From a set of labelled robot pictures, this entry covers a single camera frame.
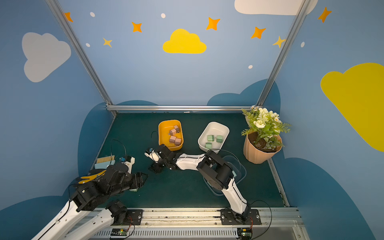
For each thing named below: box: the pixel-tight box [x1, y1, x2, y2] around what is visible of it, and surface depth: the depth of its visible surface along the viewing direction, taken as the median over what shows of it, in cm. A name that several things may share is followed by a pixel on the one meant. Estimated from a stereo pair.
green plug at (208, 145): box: [205, 142, 212, 149], surface depth 103 cm
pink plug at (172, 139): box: [169, 135, 177, 144], surface depth 106 cm
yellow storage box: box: [158, 119, 184, 152], surface depth 109 cm
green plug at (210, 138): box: [207, 135, 215, 142], surface depth 107 cm
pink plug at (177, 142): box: [174, 138, 182, 146], surface depth 103 cm
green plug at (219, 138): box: [216, 135, 223, 143], surface depth 106 cm
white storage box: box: [197, 121, 230, 154], surface depth 108 cm
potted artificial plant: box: [241, 105, 292, 164], surface depth 81 cm
